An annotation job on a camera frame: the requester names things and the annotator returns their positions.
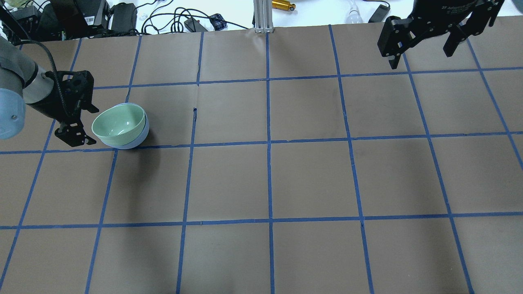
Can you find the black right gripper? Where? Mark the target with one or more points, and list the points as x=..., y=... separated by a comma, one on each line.
x=439, y=12

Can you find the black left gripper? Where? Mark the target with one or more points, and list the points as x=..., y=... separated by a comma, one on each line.
x=46, y=109

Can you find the green bowl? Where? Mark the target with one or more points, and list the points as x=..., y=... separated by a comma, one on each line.
x=118, y=124

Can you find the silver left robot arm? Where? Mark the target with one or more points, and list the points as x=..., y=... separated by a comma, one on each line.
x=23, y=83

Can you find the blue bowl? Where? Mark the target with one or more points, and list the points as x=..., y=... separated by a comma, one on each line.
x=130, y=141

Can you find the black power adapter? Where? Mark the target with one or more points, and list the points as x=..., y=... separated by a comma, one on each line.
x=379, y=14

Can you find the white light bulb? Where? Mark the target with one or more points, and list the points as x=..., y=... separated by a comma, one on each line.
x=354, y=16

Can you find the yellow screwdriver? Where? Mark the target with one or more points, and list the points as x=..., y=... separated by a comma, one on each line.
x=283, y=5

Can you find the aluminium frame post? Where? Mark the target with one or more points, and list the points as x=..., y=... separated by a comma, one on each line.
x=263, y=16

